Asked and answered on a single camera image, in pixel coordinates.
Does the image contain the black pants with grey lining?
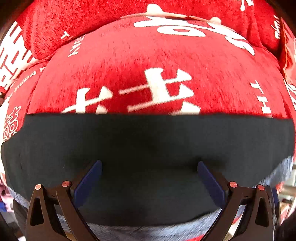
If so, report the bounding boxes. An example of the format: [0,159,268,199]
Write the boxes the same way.
[1,114,295,240]

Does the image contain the red envelope with gold print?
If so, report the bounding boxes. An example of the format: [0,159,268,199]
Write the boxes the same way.
[279,18,296,86]

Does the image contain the red pillow with white characters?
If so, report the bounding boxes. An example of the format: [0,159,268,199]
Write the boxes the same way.
[0,0,284,91]

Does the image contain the red blanket with white characters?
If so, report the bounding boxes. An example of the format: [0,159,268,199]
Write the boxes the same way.
[0,14,296,186]

